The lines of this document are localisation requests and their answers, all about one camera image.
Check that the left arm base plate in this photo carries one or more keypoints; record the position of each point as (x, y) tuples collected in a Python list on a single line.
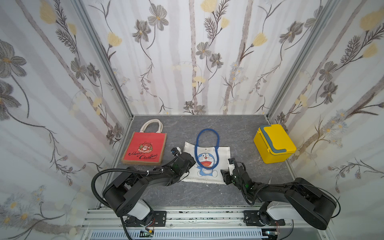
[(157, 218)]

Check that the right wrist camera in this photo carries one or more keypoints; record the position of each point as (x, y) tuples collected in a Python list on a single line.
[(232, 166)]

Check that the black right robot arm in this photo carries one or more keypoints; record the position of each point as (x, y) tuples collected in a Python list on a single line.
[(296, 200)]

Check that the yellow cooler box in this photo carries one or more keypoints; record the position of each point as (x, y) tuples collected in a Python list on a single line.
[(274, 144)]

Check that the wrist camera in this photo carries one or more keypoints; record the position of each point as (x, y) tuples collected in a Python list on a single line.
[(232, 166), (176, 151)]

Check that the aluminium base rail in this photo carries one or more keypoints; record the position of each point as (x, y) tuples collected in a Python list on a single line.
[(222, 223)]

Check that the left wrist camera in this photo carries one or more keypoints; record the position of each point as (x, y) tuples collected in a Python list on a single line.
[(176, 151)]

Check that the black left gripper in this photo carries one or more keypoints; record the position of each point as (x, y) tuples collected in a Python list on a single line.
[(192, 161)]

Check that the red Christmas jute bag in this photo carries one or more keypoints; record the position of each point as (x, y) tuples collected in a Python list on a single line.
[(146, 148)]

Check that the white Doraemon canvas bag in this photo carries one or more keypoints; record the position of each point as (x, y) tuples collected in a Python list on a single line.
[(210, 161)]

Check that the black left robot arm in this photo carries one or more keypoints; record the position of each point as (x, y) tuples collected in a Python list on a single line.
[(123, 194)]

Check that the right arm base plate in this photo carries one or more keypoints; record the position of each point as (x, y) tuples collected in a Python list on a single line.
[(255, 218)]

